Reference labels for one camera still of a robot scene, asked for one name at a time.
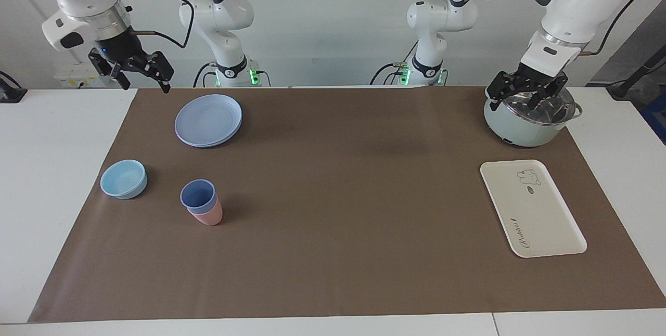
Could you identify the blue crate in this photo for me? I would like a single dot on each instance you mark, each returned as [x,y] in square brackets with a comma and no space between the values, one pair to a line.
[656,117]

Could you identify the blue ribbed plastic cup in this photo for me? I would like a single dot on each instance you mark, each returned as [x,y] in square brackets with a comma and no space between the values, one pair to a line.
[197,195]

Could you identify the mint green electric pot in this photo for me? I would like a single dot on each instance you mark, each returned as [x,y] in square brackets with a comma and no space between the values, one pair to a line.
[520,130]

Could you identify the white wall socket box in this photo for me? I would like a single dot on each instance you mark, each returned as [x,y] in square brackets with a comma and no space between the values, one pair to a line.
[78,76]

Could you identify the lavender blue plate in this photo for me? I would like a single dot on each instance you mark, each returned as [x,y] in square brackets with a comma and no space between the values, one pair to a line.
[207,120]

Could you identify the glass pot lid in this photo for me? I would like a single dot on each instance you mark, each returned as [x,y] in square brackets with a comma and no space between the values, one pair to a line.
[559,107]

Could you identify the pink plastic cup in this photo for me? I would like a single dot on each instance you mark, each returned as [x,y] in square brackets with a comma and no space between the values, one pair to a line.
[208,217]

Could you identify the brown table mat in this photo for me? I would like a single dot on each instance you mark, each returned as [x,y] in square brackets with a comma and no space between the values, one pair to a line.
[338,221]

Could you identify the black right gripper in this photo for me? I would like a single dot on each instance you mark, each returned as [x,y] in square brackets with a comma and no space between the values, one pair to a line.
[120,47]

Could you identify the cream tray with bear print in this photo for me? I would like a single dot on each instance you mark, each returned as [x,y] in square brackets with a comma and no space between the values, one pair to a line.
[530,211]

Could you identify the black clamp mount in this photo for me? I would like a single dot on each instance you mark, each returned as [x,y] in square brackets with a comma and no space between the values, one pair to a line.
[10,91]

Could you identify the light blue bowl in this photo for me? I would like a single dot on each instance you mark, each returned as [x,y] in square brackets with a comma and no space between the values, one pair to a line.
[123,179]

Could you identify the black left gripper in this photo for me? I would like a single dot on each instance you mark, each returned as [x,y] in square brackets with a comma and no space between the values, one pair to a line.
[541,78]

